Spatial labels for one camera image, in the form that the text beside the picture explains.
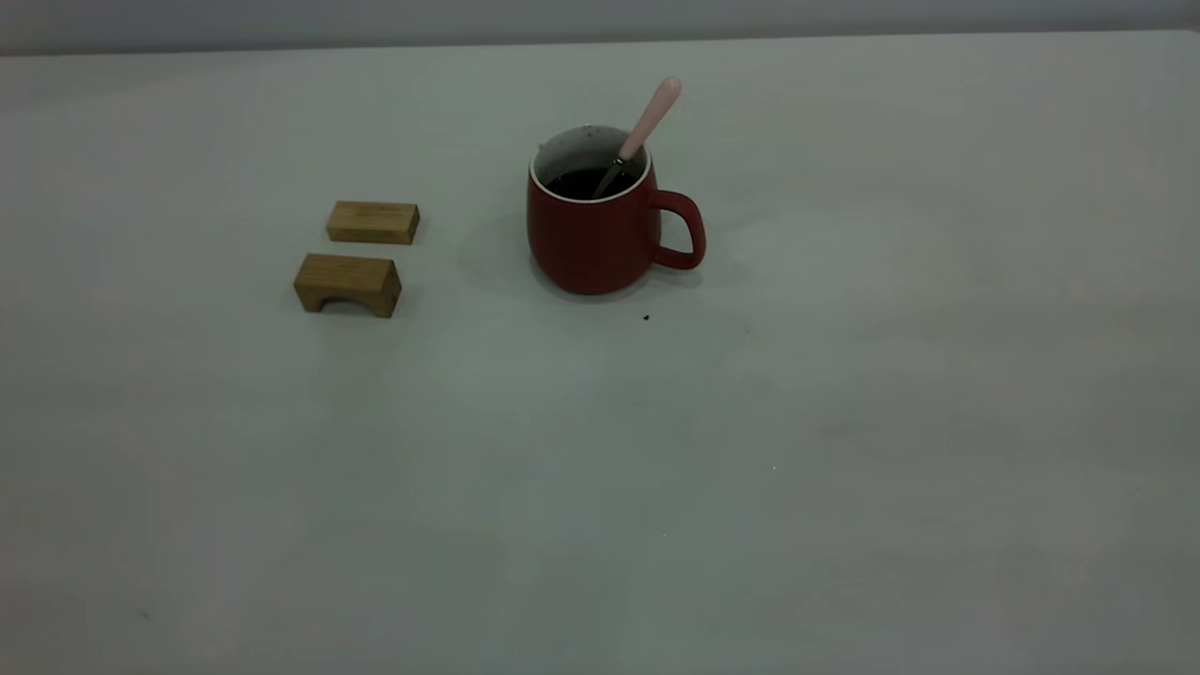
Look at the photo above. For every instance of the red ceramic mug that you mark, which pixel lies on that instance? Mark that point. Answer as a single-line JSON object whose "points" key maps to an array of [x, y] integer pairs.
{"points": [[586, 244]]}

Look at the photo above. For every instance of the dark coffee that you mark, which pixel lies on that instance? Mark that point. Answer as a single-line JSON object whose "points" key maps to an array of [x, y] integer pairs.
{"points": [[572, 183]]}

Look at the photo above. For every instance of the flat wooden block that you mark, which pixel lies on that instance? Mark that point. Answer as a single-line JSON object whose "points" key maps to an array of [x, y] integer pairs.
{"points": [[375, 223]]}

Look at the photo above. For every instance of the arched wooden block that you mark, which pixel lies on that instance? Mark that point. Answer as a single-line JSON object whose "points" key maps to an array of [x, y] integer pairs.
{"points": [[352, 277]]}

